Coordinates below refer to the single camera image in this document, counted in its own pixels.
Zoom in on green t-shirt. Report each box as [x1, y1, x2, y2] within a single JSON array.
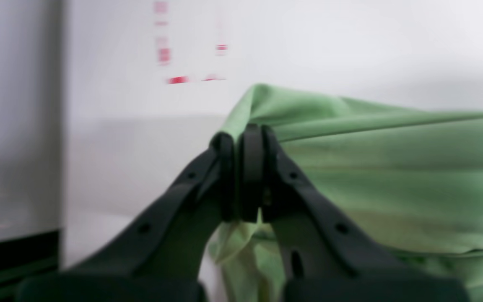
[[221, 84, 483, 302]]

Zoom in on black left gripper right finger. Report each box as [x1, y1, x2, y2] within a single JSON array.
[[238, 124, 469, 302]]

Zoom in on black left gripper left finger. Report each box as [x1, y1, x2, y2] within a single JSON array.
[[17, 133, 235, 302]]

